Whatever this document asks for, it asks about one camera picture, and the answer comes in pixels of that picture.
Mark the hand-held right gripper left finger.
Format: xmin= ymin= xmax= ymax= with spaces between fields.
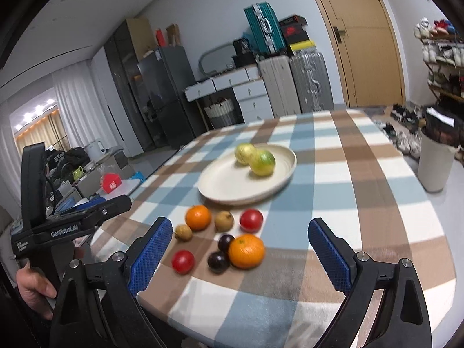
xmin=49 ymin=216 xmax=174 ymax=348

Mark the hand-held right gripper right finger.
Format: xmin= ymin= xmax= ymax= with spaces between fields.
xmin=307 ymin=217 xmax=434 ymax=348

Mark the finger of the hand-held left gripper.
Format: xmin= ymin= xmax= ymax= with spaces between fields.
xmin=78 ymin=195 xmax=132 ymax=227

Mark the red tomato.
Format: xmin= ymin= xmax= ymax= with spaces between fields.
xmin=171 ymin=250 xmax=195 ymax=275
xmin=240 ymin=209 xmax=264 ymax=233

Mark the small orange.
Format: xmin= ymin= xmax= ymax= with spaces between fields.
xmin=185 ymin=205 xmax=212 ymax=231

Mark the dark purple plum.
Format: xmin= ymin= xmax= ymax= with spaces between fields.
xmin=218 ymin=234 xmax=236 ymax=252
xmin=207 ymin=251 xmax=230 ymax=271

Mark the large orange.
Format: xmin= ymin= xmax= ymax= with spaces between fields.
xmin=228 ymin=234 xmax=266 ymax=269

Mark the cream round plate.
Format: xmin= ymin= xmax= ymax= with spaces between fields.
xmin=198 ymin=144 xmax=297 ymax=205

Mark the person's left hand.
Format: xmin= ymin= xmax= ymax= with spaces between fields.
xmin=16 ymin=263 xmax=58 ymax=321

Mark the black jacket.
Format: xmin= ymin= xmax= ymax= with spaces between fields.
xmin=45 ymin=147 xmax=91 ymax=185

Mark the grey box appliance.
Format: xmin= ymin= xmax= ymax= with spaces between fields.
xmin=105 ymin=147 xmax=135 ymax=178

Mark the golden curtain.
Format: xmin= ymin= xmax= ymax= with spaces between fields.
xmin=14 ymin=110 xmax=68 ymax=153

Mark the white electric kettle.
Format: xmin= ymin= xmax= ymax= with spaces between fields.
xmin=85 ymin=138 xmax=108 ymax=162

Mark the checked tablecloth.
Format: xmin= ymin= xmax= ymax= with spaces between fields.
xmin=90 ymin=108 xmax=456 ymax=348

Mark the white sheer curtain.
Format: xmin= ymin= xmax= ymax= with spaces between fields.
xmin=52 ymin=63 xmax=117 ymax=153

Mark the green yellow guava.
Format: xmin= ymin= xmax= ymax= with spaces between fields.
xmin=249 ymin=149 xmax=276 ymax=178

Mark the black glass cabinet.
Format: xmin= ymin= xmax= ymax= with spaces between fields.
xmin=103 ymin=20 xmax=160 ymax=153

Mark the dark grey refrigerator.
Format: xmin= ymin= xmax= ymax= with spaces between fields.
xmin=137 ymin=46 xmax=207 ymax=149

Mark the white trash bin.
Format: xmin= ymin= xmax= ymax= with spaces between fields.
xmin=417 ymin=136 xmax=455 ymax=193

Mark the woven laundry basket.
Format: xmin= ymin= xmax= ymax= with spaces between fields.
xmin=204 ymin=99 xmax=243 ymax=128

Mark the pile of shoes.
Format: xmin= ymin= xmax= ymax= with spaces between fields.
xmin=373 ymin=103 xmax=425 ymax=156

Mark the black trash bag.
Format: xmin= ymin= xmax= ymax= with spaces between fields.
xmin=422 ymin=106 xmax=464 ymax=149

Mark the large cardboard box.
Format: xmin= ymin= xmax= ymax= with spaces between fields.
xmin=126 ymin=17 xmax=156 ymax=52

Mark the silver suitcase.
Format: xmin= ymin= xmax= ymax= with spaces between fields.
xmin=289 ymin=51 xmax=334 ymax=113

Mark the beige suitcase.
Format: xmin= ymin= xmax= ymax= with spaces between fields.
xmin=258 ymin=56 xmax=301 ymax=118

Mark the white drawer desk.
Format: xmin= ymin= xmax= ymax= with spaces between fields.
xmin=184 ymin=66 xmax=274 ymax=120

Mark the oval framed mirror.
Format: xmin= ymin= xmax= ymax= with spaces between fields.
xmin=199 ymin=42 xmax=236 ymax=77

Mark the brown cardboard piece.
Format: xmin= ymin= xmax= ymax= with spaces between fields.
xmin=166 ymin=23 xmax=182 ymax=46

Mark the yellow black shoe box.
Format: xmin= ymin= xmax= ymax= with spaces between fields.
xmin=288 ymin=40 xmax=318 ymax=57

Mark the wooden door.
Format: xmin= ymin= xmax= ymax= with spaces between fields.
xmin=301 ymin=0 xmax=406 ymax=108

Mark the shoe rack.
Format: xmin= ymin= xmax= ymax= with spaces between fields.
xmin=413 ymin=16 xmax=464 ymax=102

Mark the red black shoe box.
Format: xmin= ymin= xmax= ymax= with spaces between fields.
xmin=281 ymin=25 xmax=311 ymax=46

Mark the teal suitcase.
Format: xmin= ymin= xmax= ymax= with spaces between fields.
xmin=244 ymin=3 xmax=283 ymax=55

